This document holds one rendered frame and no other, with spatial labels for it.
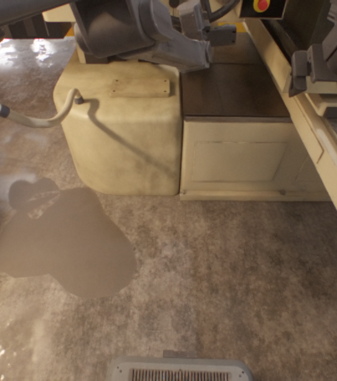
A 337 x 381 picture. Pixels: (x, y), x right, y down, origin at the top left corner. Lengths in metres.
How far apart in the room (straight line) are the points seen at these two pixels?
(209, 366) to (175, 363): 0.12
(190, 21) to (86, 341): 1.32
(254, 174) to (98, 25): 1.51
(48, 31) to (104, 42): 1.68
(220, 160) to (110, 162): 0.64
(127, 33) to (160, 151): 1.25
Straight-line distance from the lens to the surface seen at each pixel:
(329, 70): 0.54
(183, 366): 1.17
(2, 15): 0.23
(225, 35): 0.87
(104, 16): 0.39
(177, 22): 0.98
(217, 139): 1.56
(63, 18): 1.29
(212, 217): 1.77
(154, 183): 1.78
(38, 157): 2.33
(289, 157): 1.76
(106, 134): 1.56
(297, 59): 0.56
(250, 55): 2.20
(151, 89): 1.65
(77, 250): 1.70
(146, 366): 1.17
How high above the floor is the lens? 1.41
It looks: 48 degrees down
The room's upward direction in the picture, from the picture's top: straight up
